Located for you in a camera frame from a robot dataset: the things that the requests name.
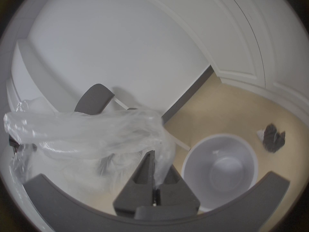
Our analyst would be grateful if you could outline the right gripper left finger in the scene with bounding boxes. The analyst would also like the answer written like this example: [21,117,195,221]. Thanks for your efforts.
[113,150,155,218]

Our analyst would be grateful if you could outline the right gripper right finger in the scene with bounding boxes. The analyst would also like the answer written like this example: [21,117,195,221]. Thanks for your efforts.
[158,164,200,214]

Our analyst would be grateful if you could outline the clear plastic bag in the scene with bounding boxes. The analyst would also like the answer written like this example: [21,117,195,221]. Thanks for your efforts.
[4,99,176,190]

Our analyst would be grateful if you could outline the black plastic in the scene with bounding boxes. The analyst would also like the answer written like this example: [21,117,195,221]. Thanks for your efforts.
[263,124,286,153]

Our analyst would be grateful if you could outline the white trash bin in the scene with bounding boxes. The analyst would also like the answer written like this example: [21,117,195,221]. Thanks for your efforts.
[181,134,259,213]

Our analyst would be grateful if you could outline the grey padded white chair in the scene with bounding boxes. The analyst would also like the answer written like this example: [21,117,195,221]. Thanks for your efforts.
[74,84,192,177]

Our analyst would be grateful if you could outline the white wardrobe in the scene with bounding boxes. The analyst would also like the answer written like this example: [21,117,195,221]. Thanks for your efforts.
[113,0,309,123]

